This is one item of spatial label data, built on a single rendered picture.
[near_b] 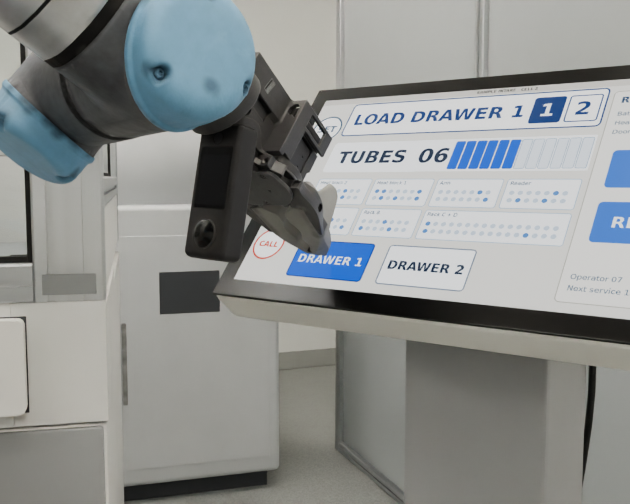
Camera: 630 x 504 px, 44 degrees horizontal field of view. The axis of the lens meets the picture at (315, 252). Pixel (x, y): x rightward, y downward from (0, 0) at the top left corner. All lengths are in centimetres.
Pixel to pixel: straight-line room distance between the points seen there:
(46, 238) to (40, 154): 41
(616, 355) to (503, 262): 13
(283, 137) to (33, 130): 24
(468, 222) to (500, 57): 139
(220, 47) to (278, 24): 404
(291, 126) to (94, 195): 32
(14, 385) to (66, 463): 12
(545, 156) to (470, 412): 27
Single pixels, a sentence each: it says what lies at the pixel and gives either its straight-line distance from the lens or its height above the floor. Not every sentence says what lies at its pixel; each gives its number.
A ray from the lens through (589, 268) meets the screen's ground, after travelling 69.
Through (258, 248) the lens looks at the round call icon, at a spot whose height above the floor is 101.
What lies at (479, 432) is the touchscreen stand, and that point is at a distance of 84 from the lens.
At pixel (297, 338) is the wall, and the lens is 452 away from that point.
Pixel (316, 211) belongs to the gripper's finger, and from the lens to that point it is 71.
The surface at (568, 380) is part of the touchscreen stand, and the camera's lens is 85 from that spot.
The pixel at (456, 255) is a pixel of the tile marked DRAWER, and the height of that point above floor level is 102.
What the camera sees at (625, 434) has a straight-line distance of 180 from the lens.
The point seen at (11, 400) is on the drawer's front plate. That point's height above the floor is 84.
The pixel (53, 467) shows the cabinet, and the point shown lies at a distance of 100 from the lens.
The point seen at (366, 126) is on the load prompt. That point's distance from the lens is 92.
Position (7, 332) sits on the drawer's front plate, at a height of 92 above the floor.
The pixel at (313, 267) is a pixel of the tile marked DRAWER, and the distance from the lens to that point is 81.
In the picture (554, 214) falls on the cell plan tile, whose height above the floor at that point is 105.
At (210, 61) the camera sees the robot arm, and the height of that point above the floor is 115.
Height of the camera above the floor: 109
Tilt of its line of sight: 5 degrees down
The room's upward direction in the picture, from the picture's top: straight up
